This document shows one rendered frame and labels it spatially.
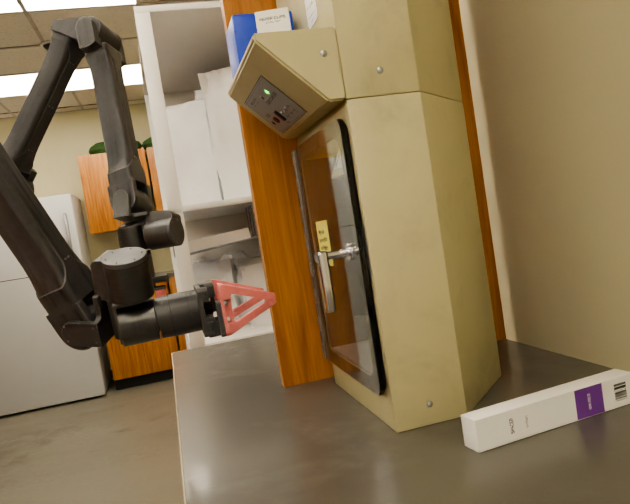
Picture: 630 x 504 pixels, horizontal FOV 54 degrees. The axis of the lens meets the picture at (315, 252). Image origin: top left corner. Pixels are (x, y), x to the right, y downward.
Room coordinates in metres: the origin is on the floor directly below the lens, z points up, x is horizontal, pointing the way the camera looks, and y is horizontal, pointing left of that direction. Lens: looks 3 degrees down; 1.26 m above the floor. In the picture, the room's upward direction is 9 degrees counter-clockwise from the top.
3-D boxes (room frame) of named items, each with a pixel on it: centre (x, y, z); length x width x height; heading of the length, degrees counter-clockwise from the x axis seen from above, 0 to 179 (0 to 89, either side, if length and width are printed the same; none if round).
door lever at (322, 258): (0.90, -0.03, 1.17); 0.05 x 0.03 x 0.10; 103
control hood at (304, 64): (1.00, 0.02, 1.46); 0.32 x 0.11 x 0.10; 14
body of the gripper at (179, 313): (0.84, 0.19, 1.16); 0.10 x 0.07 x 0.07; 13
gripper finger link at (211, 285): (0.89, 0.13, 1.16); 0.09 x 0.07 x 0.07; 103
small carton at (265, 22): (0.96, 0.01, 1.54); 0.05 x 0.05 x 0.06; 89
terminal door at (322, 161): (1.01, -0.03, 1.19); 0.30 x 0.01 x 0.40; 13
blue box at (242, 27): (1.07, 0.04, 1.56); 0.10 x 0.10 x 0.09; 14
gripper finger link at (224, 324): (0.82, 0.11, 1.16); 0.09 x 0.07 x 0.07; 103
